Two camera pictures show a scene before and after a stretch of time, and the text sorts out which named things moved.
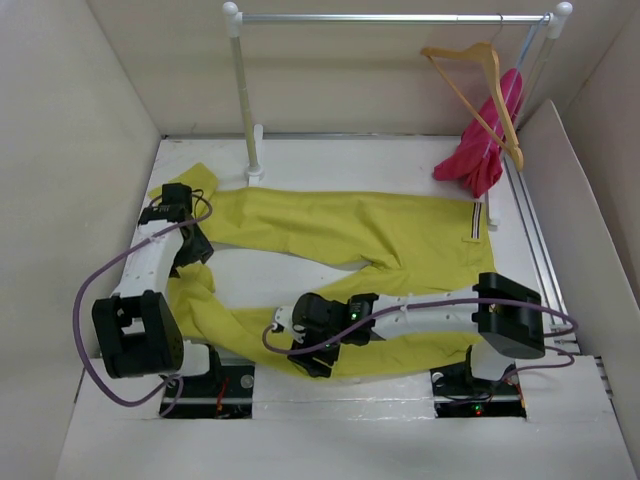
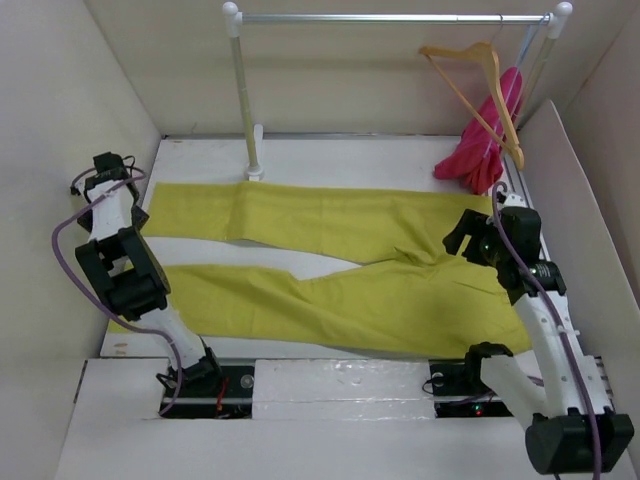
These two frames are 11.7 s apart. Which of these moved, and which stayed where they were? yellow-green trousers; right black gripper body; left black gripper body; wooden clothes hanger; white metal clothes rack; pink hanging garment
Moved: left black gripper body; yellow-green trousers; right black gripper body
Stayed: pink hanging garment; wooden clothes hanger; white metal clothes rack
